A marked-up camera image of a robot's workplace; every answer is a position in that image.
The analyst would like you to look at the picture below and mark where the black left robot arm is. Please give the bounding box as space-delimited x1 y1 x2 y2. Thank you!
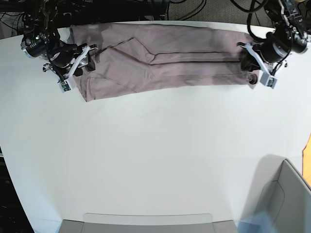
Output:
232 0 308 75

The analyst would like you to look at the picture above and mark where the pink T-shirt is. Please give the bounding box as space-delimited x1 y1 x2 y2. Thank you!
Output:
70 23 258 101

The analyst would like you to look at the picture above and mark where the white camera bracket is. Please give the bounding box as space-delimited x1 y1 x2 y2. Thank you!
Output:
43 43 97 93
237 42 290 89

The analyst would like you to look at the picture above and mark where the grey box right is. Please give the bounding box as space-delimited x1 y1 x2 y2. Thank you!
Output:
254 159 311 233

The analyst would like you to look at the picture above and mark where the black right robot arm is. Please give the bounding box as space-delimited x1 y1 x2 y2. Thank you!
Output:
21 0 97 80

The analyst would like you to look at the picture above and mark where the blue cloth in box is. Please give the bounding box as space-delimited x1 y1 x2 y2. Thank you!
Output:
237 211 277 233

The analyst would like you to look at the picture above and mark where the grey tray bottom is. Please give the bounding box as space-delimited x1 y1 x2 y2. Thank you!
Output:
59 213 238 233

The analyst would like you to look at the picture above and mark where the orange cloth at edge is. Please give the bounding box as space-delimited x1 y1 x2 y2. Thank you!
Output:
302 137 311 184

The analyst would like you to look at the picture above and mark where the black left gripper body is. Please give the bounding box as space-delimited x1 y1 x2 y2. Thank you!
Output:
253 33 291 64

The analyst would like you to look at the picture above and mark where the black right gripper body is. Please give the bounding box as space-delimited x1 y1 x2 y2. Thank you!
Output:
47 42 84 68

